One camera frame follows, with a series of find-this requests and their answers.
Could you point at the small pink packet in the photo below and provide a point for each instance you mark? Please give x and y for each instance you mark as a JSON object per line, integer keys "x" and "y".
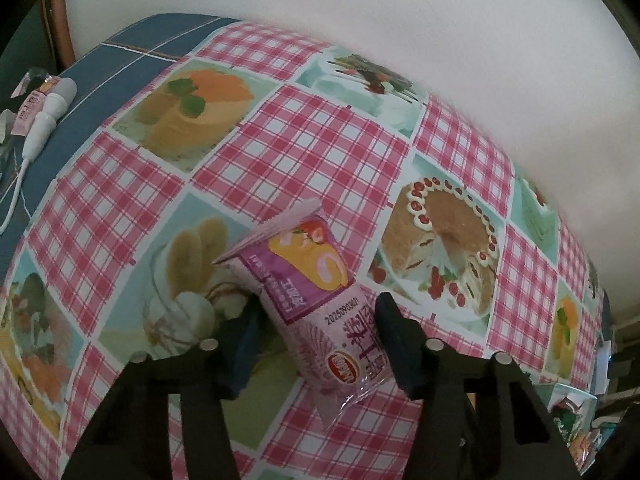
{"x": 30, "y": 110}

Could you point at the pink board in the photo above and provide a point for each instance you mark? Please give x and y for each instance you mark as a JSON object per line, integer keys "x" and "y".
{"x": 60, "y": 25}

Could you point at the dark grey cabinet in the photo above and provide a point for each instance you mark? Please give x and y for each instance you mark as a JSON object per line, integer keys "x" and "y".
{"x": 30, "y": 45}

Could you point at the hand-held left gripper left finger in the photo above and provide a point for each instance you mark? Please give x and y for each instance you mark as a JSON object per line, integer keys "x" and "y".
{"x": 245, "y": 355}

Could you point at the purple cake roll packet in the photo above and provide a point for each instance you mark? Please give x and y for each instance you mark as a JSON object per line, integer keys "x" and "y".
{"x": 310, "y": 320}

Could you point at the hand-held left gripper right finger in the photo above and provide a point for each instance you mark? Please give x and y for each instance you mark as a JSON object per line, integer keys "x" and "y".
{"x": 400, "y": 340}

